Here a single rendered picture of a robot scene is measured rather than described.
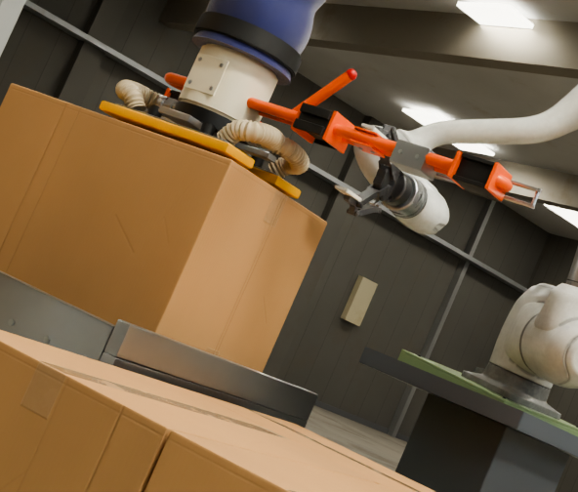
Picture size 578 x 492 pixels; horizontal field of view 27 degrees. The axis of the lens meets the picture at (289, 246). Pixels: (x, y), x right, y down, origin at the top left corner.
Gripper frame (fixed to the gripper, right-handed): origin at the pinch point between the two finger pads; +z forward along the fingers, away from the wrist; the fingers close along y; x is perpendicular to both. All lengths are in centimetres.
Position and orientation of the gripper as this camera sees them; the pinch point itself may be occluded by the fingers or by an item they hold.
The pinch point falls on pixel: (356, 158)
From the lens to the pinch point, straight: 247.3
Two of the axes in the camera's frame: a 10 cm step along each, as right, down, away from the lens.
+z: -4.8, -2.7, -8.3
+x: -7.8, -3.0, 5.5
